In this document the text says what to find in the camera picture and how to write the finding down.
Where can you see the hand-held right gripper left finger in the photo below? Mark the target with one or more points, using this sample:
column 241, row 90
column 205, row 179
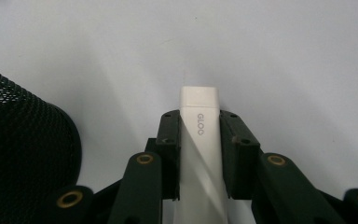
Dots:
column 169, row 161

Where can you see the white glue stick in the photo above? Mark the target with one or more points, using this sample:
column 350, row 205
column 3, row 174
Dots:
column 200, row 155

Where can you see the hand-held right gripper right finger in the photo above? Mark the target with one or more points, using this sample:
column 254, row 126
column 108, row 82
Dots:
column 240, row 165

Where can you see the black mesh pen holder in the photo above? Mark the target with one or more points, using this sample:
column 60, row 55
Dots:
column 28, row 140

